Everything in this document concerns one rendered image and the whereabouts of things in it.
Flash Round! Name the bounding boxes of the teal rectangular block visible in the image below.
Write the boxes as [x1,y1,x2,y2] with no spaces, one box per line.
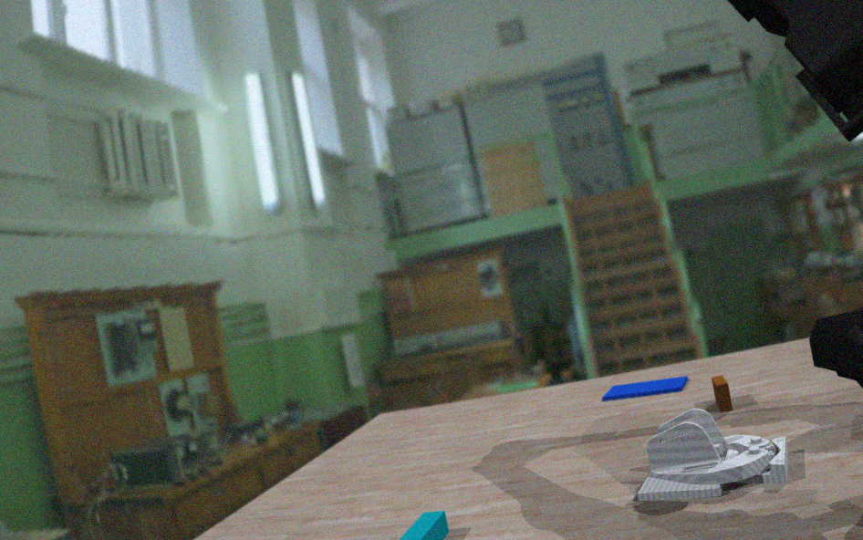
[400,511,449,540]

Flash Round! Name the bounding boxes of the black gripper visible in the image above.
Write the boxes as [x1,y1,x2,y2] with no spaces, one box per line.
[809,308,863,389]

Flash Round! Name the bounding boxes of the blue flat bar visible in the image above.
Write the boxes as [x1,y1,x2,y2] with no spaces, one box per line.
[602,377,688,401]

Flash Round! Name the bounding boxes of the brown rectangular block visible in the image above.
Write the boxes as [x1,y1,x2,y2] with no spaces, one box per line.
[712,376,733,412]

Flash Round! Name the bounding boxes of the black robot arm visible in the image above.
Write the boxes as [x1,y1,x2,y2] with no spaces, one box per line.
[728,0,863,142]

